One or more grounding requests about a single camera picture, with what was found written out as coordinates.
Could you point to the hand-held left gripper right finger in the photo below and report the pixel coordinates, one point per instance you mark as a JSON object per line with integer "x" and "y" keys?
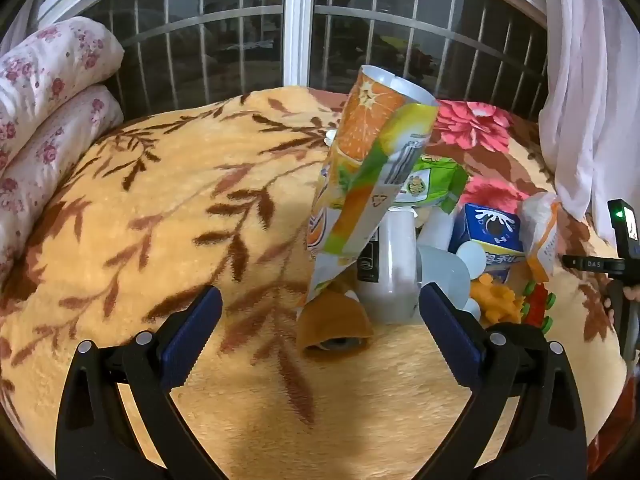
{"x": 450, "y": 330}

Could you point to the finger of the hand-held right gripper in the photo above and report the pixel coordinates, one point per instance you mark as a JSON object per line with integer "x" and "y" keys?
{"x": 590, "y": 263}

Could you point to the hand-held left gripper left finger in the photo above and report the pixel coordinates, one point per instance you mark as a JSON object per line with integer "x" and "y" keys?
{"x": 192, "y": 330}

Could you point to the person's right hand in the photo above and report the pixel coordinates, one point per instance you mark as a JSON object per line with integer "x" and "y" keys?
{"x": 633, "y": 293}

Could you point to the orange toy dinosaur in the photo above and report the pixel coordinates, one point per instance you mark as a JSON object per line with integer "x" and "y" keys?
{"x": 495, "y": 300}

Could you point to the white and orange packet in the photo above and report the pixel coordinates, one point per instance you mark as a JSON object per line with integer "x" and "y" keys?
{"x": 537, "y": 230}

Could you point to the red toy car green wheels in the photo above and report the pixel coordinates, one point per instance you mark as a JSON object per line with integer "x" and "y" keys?
{"x": 537, "y": 305}

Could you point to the white plastic bottle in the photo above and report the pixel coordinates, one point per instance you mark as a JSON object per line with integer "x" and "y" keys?
{"x": 395, "y": 270}

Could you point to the white plastic cup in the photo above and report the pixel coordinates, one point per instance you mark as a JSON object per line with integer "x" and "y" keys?
{"x": 436, "y": 227}

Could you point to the blue milk carton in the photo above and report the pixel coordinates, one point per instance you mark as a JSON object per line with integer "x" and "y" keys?
{"x": 480, "y": 225}

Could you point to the yellow floral plush blanket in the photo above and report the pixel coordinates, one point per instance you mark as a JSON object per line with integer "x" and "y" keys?
{"x": 200, "y": 185}

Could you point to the white sheer curtain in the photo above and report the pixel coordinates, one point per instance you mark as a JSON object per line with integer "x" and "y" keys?
{"x": 590, "y": 85}

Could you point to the green snack packet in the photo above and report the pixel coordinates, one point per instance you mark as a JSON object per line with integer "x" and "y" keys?
{"x": 435, "y": 180}

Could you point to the orange fruit print plastic bag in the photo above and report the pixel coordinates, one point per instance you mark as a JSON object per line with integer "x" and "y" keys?
{"x": 360, "y": 135}

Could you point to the pink floral folded quilt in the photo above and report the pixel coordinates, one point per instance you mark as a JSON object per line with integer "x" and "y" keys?
{"x": 50, "y": 75}

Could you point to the metal window bars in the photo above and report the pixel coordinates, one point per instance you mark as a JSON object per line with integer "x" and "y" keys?
{"x": 200, "y": 24}

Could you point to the white window frame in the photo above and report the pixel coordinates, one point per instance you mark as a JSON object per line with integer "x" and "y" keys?
{"x": 299, "y": 20}

